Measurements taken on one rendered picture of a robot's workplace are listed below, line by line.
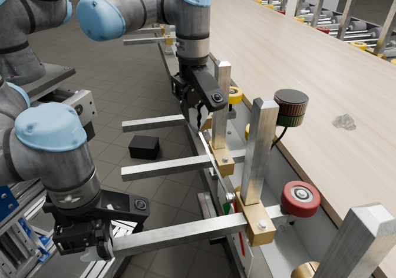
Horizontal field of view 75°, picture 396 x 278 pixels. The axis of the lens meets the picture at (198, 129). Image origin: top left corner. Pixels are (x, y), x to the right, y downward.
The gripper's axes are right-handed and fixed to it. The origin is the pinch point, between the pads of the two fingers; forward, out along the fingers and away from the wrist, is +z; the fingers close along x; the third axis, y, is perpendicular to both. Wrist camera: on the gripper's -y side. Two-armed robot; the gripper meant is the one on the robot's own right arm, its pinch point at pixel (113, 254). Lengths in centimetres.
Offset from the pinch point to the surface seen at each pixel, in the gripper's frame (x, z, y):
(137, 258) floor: -45, 82, 4
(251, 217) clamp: 1.0, -4.7, -30.1
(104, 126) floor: -174, 83, 29
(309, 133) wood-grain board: -20, -8, -57
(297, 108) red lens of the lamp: -1.0, -30.5, -36.0
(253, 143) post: -2.9, -22.5, -29.8
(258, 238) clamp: 5.0, -2.9, -30.4
